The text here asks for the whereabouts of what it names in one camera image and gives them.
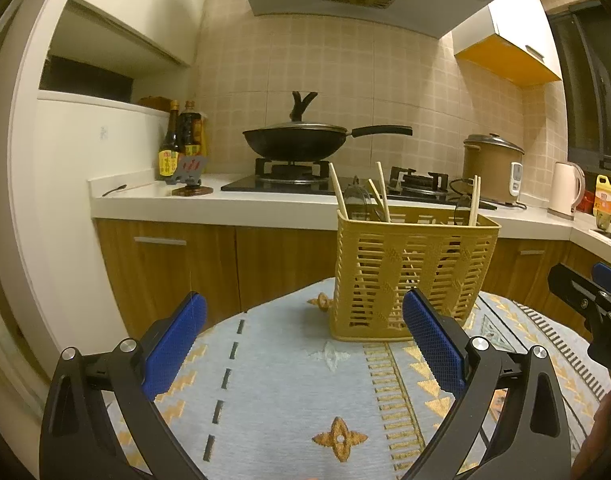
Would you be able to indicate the dark clear spoon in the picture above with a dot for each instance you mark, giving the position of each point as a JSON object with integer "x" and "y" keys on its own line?
{"x": 462, "y": 210}

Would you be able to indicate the dark kitchen window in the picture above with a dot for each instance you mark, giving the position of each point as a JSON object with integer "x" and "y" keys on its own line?
{"x": 582, "y": 36}

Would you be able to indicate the red label sauce bottle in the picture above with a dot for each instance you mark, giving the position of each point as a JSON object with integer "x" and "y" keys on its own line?
{"x": 193, "y": 131}

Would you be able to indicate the dark soy sauce bottle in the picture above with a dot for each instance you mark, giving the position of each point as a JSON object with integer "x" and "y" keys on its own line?
{"x": 170, "y": 150}

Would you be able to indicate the blue patterned table cloth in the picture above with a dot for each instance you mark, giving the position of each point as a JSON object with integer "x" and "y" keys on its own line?
{"x": 267, "y": 394}

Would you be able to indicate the wooden chopstick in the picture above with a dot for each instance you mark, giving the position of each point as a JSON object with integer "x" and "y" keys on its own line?
{"x": 338, "y": 191}
{"x": 475, "y": 201}
{"x": 378, "y": 200}
{"x": 383, "y": 189}

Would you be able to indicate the beige plastic utensil basket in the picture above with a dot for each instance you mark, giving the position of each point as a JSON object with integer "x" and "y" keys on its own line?
{"x": 434, "y": 250}

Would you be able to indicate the person's right hand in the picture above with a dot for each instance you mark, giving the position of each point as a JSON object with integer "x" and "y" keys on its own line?
{"x": 595, "y": 442}

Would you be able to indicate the white and orange wall cabinet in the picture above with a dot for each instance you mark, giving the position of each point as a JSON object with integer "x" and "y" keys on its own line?
{"x": 511, "y": 39}

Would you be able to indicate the white electric kettle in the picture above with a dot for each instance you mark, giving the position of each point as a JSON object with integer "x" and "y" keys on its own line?
{"x": 567, "y": 190}

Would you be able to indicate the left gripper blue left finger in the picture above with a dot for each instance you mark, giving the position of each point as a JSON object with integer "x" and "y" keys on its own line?
{"x": 167, "y": 342}

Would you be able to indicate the yellow oil bottle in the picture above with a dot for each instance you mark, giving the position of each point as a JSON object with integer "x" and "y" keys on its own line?
{"x": 602, "y": 202}

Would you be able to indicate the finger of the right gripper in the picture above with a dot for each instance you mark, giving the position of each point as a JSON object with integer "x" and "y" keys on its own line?
{"x": 578, "y": 292}
{"x": 601, "y": 275}

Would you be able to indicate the black wok with lid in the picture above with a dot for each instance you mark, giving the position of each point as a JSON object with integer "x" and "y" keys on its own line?
{"x": 299, "y": 141}

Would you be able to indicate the brown rice cooker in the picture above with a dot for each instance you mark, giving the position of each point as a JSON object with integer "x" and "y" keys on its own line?
{"x": 499, "y": 165}

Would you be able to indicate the white left upper cabinet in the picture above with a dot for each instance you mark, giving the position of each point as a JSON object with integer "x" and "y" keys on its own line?
{"x": 124, "y": 50}

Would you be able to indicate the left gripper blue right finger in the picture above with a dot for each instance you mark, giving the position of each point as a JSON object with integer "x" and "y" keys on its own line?
{"x": 440, "y": 341}

